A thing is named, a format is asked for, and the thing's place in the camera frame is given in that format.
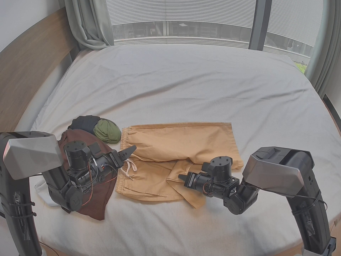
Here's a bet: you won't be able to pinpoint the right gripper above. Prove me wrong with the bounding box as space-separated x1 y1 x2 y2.
178 171 213 194

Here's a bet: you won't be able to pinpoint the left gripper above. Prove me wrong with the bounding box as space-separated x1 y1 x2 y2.
92 145 137 175

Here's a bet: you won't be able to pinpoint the tan shorts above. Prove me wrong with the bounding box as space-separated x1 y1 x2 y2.
115 122 244 209

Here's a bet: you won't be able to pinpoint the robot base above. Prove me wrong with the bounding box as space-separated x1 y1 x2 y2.
301 238 337 256

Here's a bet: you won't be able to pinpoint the bed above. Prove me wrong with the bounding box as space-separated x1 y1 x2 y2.
0 7 341 256

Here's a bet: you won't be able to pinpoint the green garment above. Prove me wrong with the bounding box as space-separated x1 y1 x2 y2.
94 118 122 145

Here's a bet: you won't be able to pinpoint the brown shorts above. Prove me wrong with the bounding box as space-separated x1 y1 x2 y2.
55 129 118 221

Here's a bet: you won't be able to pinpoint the dark blue garment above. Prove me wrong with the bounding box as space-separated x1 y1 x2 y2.
68 115 100 133

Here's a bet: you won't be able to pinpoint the pale grey garment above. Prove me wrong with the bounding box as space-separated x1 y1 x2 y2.
35 180 60 207

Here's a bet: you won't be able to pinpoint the grey-green curtain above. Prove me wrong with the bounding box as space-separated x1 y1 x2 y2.
304 0 341 98
63 0 115 50

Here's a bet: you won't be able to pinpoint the window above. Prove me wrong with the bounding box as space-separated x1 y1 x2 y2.
102 0 327 74

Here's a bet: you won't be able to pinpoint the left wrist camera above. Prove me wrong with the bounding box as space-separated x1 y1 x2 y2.
86 142 102 160

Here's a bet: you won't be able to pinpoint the black cable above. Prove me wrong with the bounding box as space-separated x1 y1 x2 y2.
39 241 54 253

